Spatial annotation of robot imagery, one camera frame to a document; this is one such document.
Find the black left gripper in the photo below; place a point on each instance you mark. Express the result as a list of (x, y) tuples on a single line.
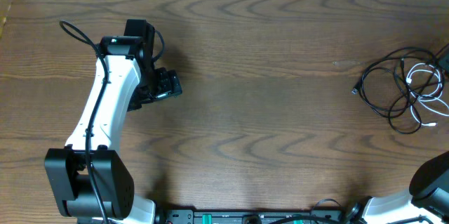
[(168, 84)]

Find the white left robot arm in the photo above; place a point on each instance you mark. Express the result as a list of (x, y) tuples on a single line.
[(87, 176)]

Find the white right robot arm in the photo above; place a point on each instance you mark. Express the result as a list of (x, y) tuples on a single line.
[(419, 76)]

